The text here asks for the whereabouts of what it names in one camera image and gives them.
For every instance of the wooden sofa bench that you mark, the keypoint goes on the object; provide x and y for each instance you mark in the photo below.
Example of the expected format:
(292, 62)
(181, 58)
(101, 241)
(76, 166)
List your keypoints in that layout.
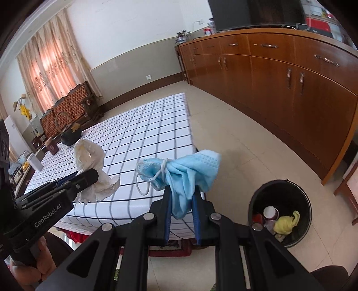
(75, 103)

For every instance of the person's leg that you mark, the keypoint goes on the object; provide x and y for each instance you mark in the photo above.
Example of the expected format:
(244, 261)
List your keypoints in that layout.
(330, 279)
(60, 249)

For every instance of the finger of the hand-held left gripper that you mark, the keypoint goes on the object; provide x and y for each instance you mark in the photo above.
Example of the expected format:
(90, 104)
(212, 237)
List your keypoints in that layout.
(72, 186)
(60, 180)

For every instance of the person's left leg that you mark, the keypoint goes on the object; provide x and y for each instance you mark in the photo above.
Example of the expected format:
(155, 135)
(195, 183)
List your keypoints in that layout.
(60, 249)

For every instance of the person's left hand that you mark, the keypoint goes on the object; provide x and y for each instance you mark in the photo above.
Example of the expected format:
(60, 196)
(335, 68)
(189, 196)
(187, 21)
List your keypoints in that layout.
(44, 260)

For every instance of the pink beige curtain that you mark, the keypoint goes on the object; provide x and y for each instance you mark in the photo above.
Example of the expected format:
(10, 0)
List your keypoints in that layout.
(53, 67)

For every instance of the red patterned rug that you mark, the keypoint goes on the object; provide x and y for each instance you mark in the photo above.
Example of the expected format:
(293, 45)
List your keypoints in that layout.
(173, 249)

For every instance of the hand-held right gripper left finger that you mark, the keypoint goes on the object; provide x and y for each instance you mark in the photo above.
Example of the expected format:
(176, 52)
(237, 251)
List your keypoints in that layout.
(167, 221)

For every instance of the wooden chair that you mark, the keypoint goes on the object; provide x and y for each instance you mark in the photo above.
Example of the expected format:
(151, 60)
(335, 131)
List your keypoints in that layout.
(349, 193)

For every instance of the small white box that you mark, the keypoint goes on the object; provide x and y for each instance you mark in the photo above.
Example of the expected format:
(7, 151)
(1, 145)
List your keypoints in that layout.
(35, 165)

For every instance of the black iron teapot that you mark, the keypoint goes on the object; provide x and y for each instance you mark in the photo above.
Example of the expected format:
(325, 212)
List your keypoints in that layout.
(68, 134)

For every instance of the white checkered tablecloth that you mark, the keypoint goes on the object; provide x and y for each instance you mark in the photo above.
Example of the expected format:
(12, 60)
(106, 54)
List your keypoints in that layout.
(145, 126)

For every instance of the small potted plant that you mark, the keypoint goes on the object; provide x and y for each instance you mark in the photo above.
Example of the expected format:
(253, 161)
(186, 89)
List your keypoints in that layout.
(182, 37)

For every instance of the yellow cloth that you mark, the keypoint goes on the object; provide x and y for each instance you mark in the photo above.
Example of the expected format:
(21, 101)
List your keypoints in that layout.
(285, 223)

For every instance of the clear glass jar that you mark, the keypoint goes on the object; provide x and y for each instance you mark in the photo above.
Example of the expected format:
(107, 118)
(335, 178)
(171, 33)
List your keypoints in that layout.
(211, 26)

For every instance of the white tissue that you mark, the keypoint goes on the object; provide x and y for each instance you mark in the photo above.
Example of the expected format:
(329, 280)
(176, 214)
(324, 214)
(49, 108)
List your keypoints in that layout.
(89, 156)

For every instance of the red cloth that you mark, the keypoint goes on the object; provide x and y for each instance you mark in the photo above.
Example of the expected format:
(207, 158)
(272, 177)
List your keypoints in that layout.
(71, 236)

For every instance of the yellow fruits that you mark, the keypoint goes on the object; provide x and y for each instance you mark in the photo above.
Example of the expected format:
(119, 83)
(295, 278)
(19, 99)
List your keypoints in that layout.
(25, 165)

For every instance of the black television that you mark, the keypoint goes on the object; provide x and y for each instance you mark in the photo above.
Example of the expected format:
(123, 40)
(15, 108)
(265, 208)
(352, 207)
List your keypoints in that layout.
(251, 12)

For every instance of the blue face mask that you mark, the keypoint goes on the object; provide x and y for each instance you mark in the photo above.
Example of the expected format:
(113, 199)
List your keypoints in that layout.
(193, 170)

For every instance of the black trash bin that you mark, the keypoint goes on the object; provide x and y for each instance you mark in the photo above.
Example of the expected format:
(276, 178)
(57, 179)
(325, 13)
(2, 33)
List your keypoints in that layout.
(302, 195)

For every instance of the large red box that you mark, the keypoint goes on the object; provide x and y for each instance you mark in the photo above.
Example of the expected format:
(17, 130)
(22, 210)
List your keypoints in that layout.
(318, 24)

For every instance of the long wooden cabinet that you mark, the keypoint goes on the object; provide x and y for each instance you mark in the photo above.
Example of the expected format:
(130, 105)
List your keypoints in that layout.
(265, 84)

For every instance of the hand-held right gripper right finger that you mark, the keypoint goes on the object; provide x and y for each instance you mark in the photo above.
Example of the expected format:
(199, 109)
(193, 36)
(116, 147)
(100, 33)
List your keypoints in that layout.
(197, 221)

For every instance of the small brown box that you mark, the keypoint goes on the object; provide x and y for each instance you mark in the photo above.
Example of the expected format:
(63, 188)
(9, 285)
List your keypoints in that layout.
(52, 147)

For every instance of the person's right leg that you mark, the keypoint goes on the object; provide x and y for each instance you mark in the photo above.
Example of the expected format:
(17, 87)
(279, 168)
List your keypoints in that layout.
(330, 279)

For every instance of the white fridge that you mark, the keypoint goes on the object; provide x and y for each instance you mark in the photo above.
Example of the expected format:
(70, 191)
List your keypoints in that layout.
(14, 128)

